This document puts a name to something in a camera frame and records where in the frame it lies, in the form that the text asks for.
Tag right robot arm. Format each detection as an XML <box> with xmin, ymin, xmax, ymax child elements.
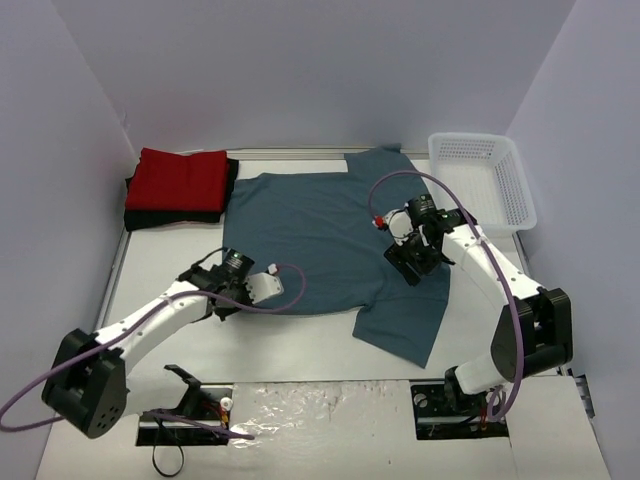
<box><xmin>373</xmin><ymin>194</ymin><xmax>573</xmax><ymax>413</ymax></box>

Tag black folded t shirt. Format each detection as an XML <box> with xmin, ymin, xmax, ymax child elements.
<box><xmin>124</xmin><ymin>159</ymin><xmax>240</xmax><ymax>232</ymax></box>

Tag thin black cable loop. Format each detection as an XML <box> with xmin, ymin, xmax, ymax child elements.
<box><xmin>151</xmin><ymin>441</ymin><xmax>183</xmax><ymax>477</ymax></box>

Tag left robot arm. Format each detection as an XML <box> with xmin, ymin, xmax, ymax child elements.
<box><xmin>41</xmin><ymin>249</ymin><xmax>255</xmax><ymax>438</ymax></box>

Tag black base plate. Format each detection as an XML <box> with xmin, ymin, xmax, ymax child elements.
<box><xmin>410</xmin><ymin>380</ymin><xmax>509</xmax><ymax>441</ymax></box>
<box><xmin>135</xmin><ymin>364</ymin><xmax>234</xmax><ymax>447</ymax></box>

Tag red folded t shirt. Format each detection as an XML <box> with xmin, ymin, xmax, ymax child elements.
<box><xmin>125</xmin><ymin>148</ymin><xmax>229</xmax><ymax>213</ymax></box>

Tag blue t shirt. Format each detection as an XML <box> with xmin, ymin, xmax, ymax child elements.
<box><xmin>223</xmin><ymin>144</ymin><xmax>450</xmax><ymax>367</ymax></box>

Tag white plastic basket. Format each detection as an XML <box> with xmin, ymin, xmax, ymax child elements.
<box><xmin>428</xmin><ymin>132</ymin><xmax>537</xmax><ymax>235</ymax></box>

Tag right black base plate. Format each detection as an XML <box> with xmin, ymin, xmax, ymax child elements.
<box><xmin>410</xmin><ymin>380</ymin><xmax>509</xmax><ymax>441</ymax></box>

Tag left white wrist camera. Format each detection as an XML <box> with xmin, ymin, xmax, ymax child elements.
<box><xmin>245</xmin><ymin>264</ymin><xmax>284</xmax><ymax>304</ymax></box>

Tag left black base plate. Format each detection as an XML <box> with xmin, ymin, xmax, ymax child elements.
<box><xmin>135</xmin><ymin>364</ymin><xmax>234</xmax><ymax>447</ymax></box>

